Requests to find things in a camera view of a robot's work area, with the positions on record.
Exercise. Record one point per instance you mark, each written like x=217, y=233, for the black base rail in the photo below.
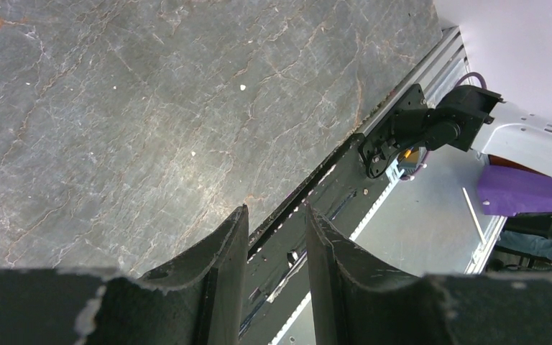
x=277, y=287

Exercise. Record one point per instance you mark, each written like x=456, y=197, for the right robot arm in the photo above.
x=466, y=118

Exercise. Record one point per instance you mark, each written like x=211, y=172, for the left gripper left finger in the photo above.
x=201, y=289

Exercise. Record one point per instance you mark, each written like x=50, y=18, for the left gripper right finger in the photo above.
x=353, y=293

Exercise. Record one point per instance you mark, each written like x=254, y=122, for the purple plastic part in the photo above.
x=505, y=191

